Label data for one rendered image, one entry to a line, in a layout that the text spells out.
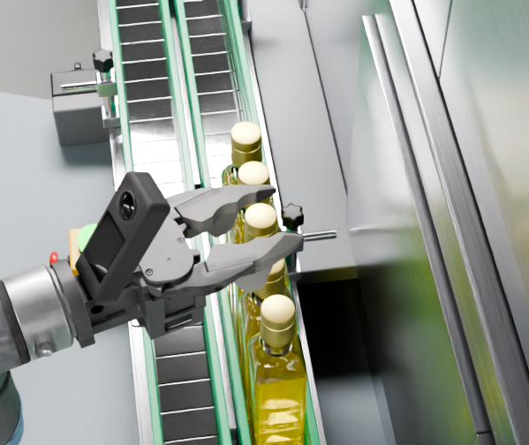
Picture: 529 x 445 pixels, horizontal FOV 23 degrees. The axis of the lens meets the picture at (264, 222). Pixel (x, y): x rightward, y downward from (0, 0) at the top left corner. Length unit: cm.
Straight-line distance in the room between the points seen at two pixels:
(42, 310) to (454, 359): 34
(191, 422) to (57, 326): 47
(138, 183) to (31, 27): 219
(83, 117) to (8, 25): 136
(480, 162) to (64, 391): 84
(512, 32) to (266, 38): 102
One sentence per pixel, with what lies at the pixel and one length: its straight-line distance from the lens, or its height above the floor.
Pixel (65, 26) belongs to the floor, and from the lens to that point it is 321.
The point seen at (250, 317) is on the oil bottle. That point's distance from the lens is 135.
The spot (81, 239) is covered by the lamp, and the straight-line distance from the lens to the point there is 171.
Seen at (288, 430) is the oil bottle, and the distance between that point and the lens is 143.
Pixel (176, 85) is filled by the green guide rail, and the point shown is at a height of 96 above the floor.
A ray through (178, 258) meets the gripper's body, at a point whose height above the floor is 133.
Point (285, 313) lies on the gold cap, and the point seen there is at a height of 116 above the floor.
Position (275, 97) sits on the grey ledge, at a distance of 182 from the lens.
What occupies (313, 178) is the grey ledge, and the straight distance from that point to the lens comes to 172.
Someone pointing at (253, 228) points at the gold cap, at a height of 116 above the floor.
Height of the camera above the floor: 222
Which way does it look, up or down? 53 degrees down
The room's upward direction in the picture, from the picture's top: straight up
